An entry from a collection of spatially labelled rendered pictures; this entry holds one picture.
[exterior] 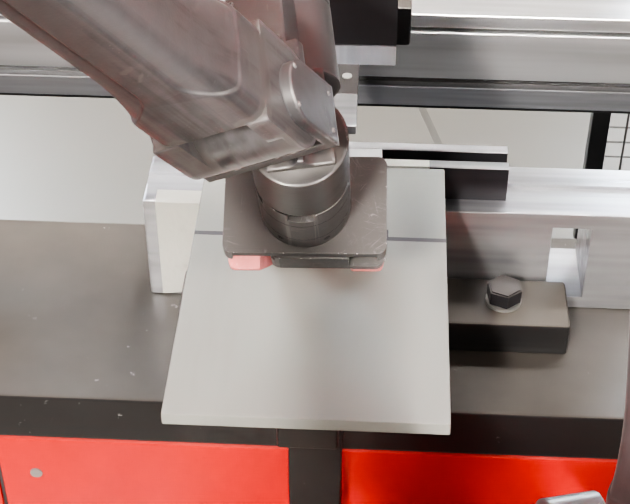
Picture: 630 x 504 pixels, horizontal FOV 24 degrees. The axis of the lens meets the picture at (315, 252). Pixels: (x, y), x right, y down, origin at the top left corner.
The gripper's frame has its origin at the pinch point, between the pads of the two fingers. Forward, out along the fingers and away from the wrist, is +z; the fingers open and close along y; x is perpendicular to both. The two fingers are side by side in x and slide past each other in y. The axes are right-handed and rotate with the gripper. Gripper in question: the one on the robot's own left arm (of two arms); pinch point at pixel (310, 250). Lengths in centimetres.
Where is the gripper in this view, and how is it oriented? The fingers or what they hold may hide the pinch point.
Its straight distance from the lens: 99.7
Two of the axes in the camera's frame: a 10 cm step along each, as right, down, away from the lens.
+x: -0.2, 9.5, -3.2
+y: -10.0, -0.1, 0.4
